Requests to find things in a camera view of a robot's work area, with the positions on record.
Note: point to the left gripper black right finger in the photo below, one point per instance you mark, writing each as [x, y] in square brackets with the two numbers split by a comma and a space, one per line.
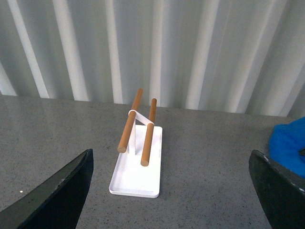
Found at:
[281, 192]

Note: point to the blue microfiber cloth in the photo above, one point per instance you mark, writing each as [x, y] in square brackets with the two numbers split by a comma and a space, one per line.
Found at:
[285, 143]

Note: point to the white rack with wooden rods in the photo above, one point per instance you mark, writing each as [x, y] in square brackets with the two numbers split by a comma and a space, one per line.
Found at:
[138, 168]

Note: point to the white pleated curtain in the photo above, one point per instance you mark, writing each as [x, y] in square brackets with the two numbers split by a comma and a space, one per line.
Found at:
[238, 56]

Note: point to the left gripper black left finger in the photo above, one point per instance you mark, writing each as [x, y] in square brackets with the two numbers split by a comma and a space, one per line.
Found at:
[56, 203]

